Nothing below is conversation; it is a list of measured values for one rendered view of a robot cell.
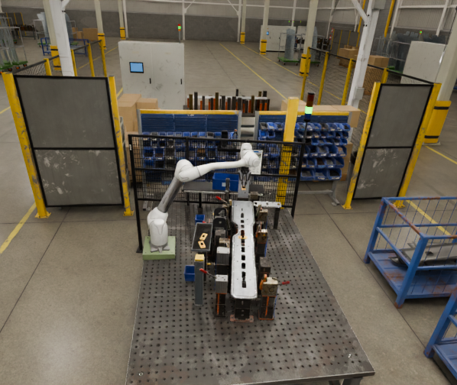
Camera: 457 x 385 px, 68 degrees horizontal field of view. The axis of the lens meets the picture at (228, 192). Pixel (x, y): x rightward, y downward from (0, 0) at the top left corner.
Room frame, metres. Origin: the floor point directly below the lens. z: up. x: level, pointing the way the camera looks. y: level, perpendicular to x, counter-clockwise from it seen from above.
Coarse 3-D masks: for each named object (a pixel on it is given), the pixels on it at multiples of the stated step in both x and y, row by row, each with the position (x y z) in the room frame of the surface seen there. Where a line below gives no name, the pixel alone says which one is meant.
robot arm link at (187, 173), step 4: (184, 168) 2.73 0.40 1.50; (188, 168) 2.72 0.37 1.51; (192, 168) 2.71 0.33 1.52; (196, 168) 2.71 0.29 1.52; (180, 172) 2.70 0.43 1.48; (184, 172) 2.68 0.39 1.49; (188, 172) 2.68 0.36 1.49; (192, 172) 2.68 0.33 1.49; (196, 172) 2.69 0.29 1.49; (180, 176) 2.66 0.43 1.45; (184, 176) 2.65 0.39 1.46; (188, 176) 2.66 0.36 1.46; (192, 176) 2.66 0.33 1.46; (196, 176) 2.68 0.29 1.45; (180, 180) 2.66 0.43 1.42; (184, 180) 2.66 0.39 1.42; (188, 180) 2.66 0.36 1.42
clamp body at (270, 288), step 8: (272, 280) 1.84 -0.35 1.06; (264, 288) 1.80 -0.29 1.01; (272, 288) 1.80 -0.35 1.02; (264, 296) 1.81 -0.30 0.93; (272, 296) 1.80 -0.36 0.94; (264, 304) 1.81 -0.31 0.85; (272, 304) 1.83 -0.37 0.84; (264, 312) 1.80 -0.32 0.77; (272, 312) 1.80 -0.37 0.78; (272, 320) 1.80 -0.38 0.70
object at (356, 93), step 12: (360, 12) 6.90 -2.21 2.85; (372, 12) 6.88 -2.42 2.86; (372, 24) 6.89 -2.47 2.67; (372, 36) 6.90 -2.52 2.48; (360, 48) 6.98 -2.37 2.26; (360, 60) 6.89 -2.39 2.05; (360, 72) 6.86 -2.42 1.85; (360, 84) 6.89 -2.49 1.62; (360, 96) 6.80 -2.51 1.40; (348, 132) 6.89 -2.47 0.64
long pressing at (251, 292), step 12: (240, 204) 3.01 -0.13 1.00; (252, 204) 3.03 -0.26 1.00; (240, 216) 2.78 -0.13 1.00; (252, 216) 2.79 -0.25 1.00; (240, 228) 2.56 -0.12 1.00; (252, 228) 2.58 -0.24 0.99; (240, 240) 2.39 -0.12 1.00; (252, 240) 2.40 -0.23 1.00; (240, 252) 2.22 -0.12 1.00; (252, 252) 2.23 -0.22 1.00; (240, 264) 2.06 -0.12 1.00; (252, 264) 2.07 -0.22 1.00; (240, 276) 1.93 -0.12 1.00; (252, 276) 1.94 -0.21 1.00; (240, 288) 1.81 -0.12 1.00; (252, 288) 1.81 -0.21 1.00
